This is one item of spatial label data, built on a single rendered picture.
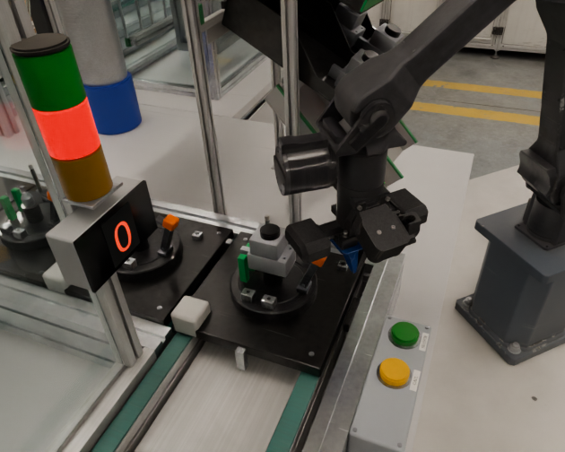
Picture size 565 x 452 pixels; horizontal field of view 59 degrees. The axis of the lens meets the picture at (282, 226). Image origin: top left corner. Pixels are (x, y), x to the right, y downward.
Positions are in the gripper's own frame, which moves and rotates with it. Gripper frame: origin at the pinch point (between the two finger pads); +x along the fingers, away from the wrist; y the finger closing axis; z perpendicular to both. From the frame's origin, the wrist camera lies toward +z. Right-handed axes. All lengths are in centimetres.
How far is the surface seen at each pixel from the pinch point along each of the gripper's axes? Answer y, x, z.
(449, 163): 55, 24, -41
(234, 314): -16.1, 12.6, -8.0
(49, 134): -32.0, -24.3, -4.3
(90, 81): -24, 8, -104
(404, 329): 5.3, 12.2, 6.3
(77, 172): -30.7, -20.1, -3.7
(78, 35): -23, -5, -104
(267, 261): -9.8, 4.5, -8.5
